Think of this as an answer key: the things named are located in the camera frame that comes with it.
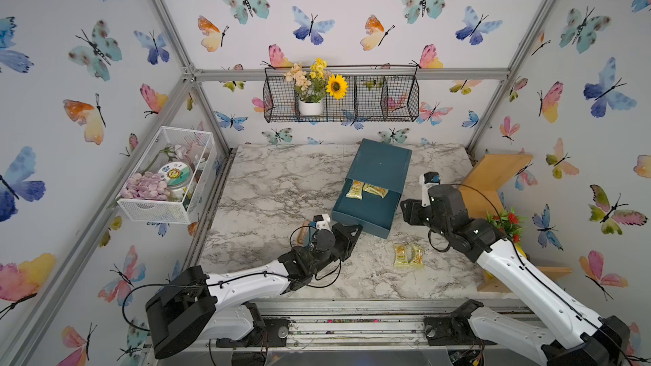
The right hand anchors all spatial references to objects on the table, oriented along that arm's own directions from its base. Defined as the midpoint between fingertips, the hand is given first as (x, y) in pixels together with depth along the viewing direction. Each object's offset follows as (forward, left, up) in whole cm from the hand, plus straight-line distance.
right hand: (411, 203), depth 77 cm
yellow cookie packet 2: (+8, +10, -4) cm, 13 cm away
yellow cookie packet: (+8, +16, -5) cm, 19 cm away
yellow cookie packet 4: (-8, 0, -19) cm, 21 cm away
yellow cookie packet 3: (-8, -5, -19) cm, 22 cm away
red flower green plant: (-5, -27, 0) cm, 27 cm away
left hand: (-7, +13, -2) cm, 15 cm away
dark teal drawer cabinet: (+15, +9, 0) cm, 18 cm away
